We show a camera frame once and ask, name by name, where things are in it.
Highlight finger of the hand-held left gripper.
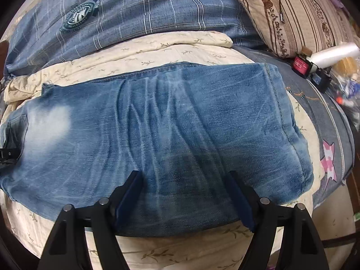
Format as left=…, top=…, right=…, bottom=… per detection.
left=0, top=148, right=15, bottom=164

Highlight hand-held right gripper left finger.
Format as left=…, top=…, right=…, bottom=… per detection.
left=36, top=170, right=144, bottom=270

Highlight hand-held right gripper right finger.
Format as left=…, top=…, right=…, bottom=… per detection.
left=226, top=170, right=329, bottom=270

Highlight blue denim pants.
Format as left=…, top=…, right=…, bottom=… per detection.
left=0, top=62, right=315, bottom=238

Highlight grey-blue star-print bedsheet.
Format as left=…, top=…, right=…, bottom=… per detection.
left=233, top=45, right=355, bottom=211

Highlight small black box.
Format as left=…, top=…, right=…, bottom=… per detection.
left=308, top=65, right=333, bottom=93

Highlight small red box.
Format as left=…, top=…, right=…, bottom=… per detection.
left=291, top=48, right=313, bottom=78

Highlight clear plastic bag of sundries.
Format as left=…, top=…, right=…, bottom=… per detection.
left=328, top=56, right=360, bottom=110

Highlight cream leaf-print blanket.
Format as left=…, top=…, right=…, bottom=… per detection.
left=0, top=31, right=318, bottom=270

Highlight clear plastic roll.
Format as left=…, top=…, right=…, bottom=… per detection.
left=309, top=42, right=360, bottom=69

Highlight striped floral pillow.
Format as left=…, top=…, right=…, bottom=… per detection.
left=226, top=0, right=355, bottom=59

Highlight blue plaid duvet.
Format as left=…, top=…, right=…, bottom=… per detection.
left=6, top=0, right=268, bottom=76

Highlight black cord with metal tip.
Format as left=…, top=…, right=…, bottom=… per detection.
left=270, top=0, right=286, bottom=23

